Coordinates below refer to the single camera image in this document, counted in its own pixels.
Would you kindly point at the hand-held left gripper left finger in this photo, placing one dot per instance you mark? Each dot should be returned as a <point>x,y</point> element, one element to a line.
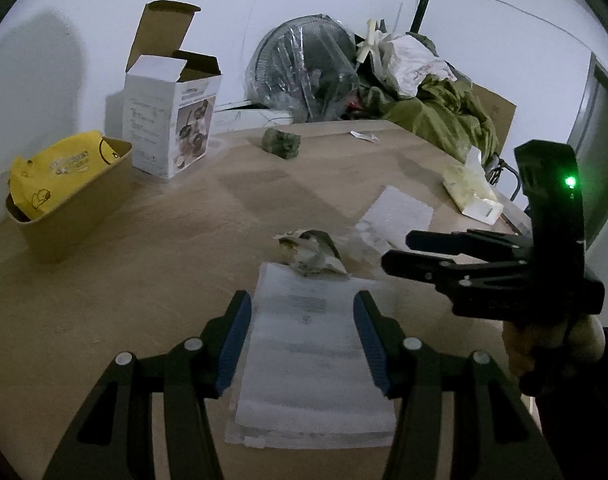
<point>234,345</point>

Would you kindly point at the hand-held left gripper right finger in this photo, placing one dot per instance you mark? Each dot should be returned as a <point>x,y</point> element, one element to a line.
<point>371,345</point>

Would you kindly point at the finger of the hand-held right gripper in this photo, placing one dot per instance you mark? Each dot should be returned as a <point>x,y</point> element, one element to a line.
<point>434,241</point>
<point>424,269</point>

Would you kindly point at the printed wrapper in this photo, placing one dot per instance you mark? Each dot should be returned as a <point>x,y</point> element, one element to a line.
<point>311,255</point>

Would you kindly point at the person's right forearm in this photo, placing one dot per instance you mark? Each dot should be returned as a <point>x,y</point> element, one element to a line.
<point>584,410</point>

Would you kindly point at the person's right hand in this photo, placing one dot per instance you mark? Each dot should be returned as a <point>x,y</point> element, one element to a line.
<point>544,340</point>

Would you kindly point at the grey paper sheet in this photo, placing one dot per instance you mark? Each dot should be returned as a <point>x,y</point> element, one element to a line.
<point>399,210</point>

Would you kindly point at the pale yellow tissue box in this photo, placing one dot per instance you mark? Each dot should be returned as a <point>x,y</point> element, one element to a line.
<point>471,190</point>

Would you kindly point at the metal chair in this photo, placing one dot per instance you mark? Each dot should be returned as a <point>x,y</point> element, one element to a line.
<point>509,170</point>

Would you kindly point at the small white wrapper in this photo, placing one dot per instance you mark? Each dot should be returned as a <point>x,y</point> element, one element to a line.
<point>364,135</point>

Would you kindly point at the olive green cloth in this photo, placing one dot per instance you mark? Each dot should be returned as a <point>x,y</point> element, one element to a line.
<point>444,110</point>

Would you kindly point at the brown cardboard sheet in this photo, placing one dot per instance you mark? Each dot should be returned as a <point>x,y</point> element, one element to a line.
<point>499,110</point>

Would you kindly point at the small dark green lump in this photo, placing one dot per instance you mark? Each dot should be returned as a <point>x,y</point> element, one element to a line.
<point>281,143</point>

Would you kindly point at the white plastic bag red print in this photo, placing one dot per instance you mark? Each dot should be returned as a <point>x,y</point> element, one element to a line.
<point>409,60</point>

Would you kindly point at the cream plastic stick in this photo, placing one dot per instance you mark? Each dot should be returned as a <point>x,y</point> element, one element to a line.
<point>371,45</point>

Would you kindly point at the brown paper container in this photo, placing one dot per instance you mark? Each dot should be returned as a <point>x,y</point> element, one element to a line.
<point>74,212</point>

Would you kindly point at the fan wrapped in plastic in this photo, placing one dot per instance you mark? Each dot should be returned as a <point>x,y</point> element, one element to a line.
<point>304,70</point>

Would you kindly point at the black pole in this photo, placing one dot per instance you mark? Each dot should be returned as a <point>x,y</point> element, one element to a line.
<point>419,15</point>

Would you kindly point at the white printed carton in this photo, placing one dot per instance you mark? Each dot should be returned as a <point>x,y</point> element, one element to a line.
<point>154,125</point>

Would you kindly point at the yellow snack packet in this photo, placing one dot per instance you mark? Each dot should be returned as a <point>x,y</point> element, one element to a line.
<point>49,175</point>

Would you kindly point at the grey door frame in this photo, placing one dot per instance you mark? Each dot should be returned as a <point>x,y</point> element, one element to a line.
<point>596,125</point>

